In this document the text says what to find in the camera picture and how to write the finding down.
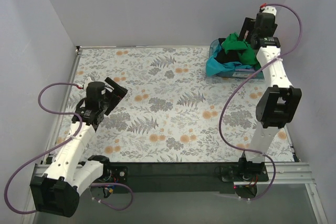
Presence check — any purple cable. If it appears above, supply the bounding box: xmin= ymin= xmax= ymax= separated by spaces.
xmin=4 ymin=82 xmax=133 ymax=214
xmin=218 ymin=4 xmax=303 ymax=201

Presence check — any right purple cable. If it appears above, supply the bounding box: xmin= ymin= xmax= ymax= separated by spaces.
xmin=218 ymin=4 xmax=303 ymax=201

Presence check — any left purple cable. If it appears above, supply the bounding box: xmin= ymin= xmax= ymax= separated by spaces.
xmin=4 ymin=82 xmax=133 ymax=214

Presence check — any floral patterned table mat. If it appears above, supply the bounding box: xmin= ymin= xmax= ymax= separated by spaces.
xmin=51 ymin=47 xmax=294 ymax=163

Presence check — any teal t shirt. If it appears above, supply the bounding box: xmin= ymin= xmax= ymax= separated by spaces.
xmin=205 ymin=57 xmax=245 ymax=77

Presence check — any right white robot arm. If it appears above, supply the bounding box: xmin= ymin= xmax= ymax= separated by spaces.
xmin=238 ymin=7 xmax=302 ymax=180

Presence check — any green t shirt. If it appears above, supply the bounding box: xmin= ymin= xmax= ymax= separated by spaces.
xmin=219 ymin=33 xmax=261 ymax=71

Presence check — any aluminium frame rail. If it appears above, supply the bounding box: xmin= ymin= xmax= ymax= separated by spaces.
xmin=30 ymin=163 xmax=316 ymax=187

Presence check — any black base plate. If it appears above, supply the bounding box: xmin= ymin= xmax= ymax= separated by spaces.
xmin=92 ymin=162 xmax=271 ymax=194

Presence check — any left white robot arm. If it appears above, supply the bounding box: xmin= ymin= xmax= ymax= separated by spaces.
xmin=30 ymin=78 xmax=128 ymax=217

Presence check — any teal plastic basket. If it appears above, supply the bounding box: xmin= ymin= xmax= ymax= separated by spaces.
xmin=208 ymin=38 xmax=255 ymax=78

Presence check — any black t shirt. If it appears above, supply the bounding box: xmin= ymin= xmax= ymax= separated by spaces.
xmin=215 ymin=50 xmax=240 ymax=64

